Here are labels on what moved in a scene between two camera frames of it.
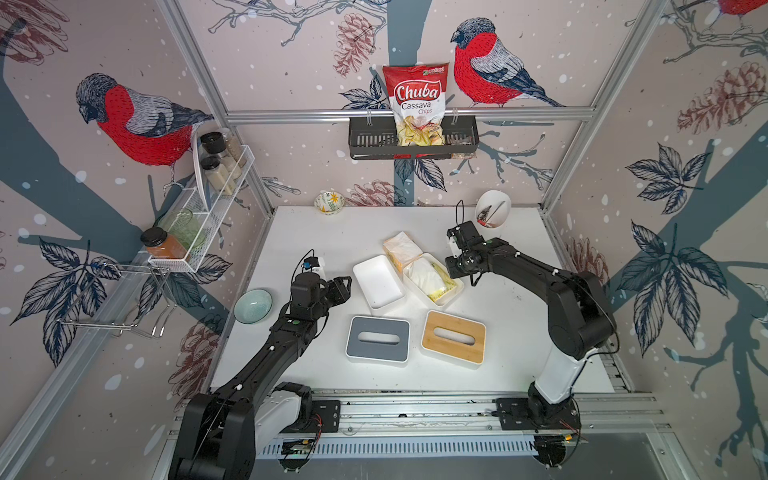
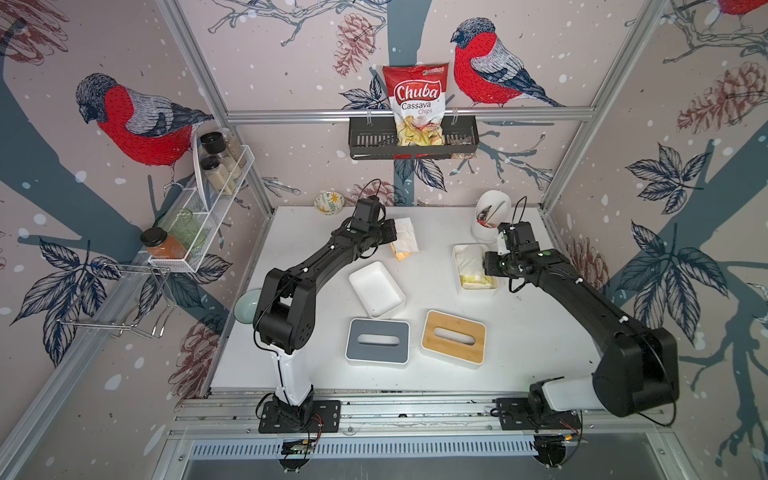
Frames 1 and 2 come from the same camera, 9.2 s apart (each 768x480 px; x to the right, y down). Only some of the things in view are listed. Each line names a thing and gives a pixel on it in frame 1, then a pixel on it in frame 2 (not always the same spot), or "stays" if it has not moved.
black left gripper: (341, 293) → (390, 230)
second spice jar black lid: (210, 162) stays
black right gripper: (448, 262) → (488, 264)
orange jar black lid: (154, 236) stays
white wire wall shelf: (220, 166) stays
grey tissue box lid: (378, 338) stays
